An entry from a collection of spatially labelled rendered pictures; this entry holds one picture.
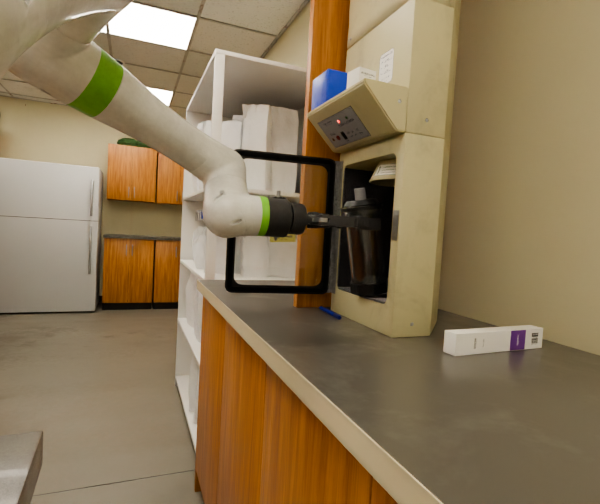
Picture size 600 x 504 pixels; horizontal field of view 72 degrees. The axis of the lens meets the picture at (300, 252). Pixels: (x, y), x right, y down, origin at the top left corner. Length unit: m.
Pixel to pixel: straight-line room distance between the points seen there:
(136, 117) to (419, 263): 0.68
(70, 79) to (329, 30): 0.82
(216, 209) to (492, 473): 0.67
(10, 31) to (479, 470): 0.57
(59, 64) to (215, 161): 0.34
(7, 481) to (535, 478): 0.50
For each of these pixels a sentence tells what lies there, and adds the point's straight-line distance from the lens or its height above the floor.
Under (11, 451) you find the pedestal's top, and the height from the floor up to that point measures 0.94.
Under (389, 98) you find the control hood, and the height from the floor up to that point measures 1.48.
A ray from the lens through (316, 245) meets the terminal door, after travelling 1.22.
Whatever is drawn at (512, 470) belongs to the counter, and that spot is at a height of 0.94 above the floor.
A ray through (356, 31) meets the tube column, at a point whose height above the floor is 1.74.
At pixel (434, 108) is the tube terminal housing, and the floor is 1.47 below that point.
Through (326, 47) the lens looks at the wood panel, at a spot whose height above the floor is 1.73.
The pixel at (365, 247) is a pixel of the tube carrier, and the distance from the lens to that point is 1.04.
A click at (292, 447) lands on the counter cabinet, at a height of 0.77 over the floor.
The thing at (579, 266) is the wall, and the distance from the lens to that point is 1.20.
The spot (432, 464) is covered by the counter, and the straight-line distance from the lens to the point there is 0.51.
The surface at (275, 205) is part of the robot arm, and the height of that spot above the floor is 1.23.
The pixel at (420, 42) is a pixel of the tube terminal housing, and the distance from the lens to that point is 1.08.
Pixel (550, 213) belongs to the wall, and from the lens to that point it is 1.25.
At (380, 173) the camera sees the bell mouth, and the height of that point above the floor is 1.33.
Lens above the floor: 1.18
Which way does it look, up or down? 3 degrees down
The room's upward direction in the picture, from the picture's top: 3 degrees clockwise
